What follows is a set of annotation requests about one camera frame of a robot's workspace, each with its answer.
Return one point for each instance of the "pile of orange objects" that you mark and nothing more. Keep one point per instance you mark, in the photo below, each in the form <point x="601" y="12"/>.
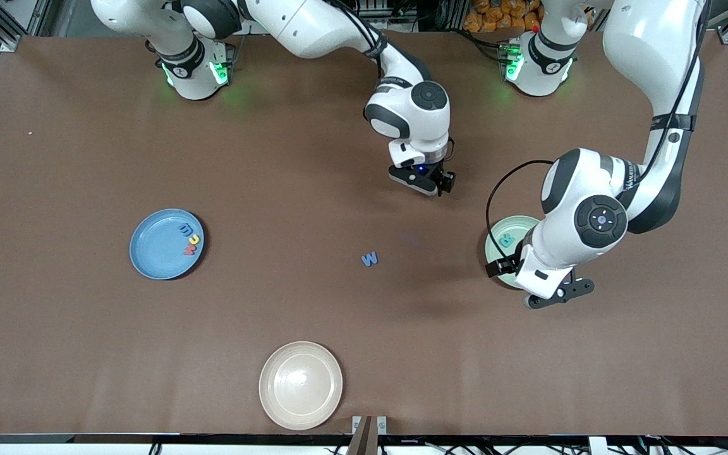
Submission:
<point x="493" y="16"/>

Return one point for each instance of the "yellow foam letter u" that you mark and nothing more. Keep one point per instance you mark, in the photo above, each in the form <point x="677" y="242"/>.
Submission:
<point x="198" y="240"/>

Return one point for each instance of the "pale green plate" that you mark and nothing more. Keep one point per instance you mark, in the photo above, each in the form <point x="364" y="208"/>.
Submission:
<point x="522" y="229"/>

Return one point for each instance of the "teal foam letter R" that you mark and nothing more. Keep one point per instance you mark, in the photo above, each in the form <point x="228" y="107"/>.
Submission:
<point x="507" y="240"/>

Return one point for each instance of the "brown table cover sheet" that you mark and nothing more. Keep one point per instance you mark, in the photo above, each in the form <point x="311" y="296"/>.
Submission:
<point x="402" y="328"/>

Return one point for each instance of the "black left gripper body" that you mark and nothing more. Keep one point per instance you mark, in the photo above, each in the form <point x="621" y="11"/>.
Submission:
<point x="508" y="263"/>

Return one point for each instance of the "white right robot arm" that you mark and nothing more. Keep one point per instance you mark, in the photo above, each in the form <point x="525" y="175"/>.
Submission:
<point x="313" y="22"/>

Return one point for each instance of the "blue foam uppercase W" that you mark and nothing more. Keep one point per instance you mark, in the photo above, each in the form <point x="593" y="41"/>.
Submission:
<point x="369" y="258"/>

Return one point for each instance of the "grey equipment rack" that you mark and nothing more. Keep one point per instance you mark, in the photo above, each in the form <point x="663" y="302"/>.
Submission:
<point x="395" y="12"/>

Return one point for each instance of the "beige plate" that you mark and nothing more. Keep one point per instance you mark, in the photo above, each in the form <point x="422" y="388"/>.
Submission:
<point x="301" y="385"/>

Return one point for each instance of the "red foam lowercase w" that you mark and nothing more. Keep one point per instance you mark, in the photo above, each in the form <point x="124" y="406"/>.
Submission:
<point x="191" y="251"/>

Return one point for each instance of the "grey metal camera bracket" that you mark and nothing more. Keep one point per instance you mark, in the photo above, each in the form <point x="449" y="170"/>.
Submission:
<point x="367" y="442"/>

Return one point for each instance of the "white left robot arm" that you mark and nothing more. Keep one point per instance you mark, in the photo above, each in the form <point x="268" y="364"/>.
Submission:
<point x="579" y="189"/>

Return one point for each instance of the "blue foam lowercase m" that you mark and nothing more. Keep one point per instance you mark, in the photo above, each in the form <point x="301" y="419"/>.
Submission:
<point x="185" y="230"/>

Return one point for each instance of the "blue plate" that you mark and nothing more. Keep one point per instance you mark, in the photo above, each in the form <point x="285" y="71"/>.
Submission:
<point x="158" y="246"/>

